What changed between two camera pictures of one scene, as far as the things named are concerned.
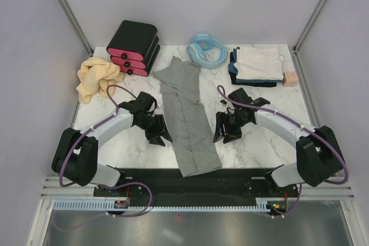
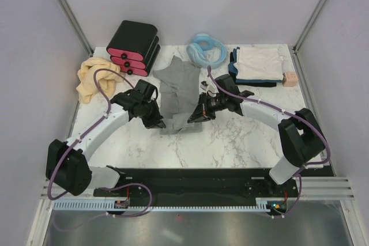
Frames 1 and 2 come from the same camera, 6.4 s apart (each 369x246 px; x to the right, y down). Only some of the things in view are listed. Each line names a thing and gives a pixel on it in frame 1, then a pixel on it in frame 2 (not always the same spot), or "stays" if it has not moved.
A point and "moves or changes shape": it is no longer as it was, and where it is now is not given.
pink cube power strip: (292, 79) stays
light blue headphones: (206, 52) stays
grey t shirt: (191, 129) moves or changes shape
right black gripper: (221, 118) → (202, 112)
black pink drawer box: (134, 47) stays
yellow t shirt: (97, 75) stays
